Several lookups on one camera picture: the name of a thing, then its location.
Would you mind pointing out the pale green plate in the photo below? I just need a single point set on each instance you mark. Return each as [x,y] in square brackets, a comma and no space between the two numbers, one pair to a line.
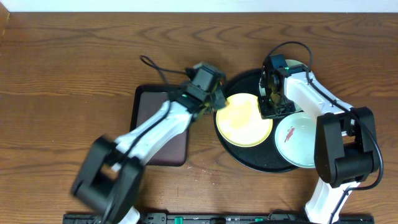
[293,67]
[295,140]

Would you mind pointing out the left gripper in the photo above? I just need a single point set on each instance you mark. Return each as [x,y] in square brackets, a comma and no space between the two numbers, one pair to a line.
[214,101]

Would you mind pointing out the yellow plate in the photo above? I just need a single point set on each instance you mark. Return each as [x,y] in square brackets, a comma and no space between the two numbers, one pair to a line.
[240,122]

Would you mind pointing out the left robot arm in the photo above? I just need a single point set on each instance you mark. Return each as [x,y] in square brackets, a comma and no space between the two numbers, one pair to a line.
[110,176]

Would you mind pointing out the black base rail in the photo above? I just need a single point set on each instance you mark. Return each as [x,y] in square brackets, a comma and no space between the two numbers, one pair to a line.
[163,218]

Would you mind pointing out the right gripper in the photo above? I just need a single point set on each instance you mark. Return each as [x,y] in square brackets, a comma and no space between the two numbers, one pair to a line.
[266,113]

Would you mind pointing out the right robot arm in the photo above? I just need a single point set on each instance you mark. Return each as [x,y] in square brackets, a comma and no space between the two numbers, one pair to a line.
[345,147]

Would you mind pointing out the round black tray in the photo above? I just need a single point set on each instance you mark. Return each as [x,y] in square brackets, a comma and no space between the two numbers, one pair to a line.
[263,157]

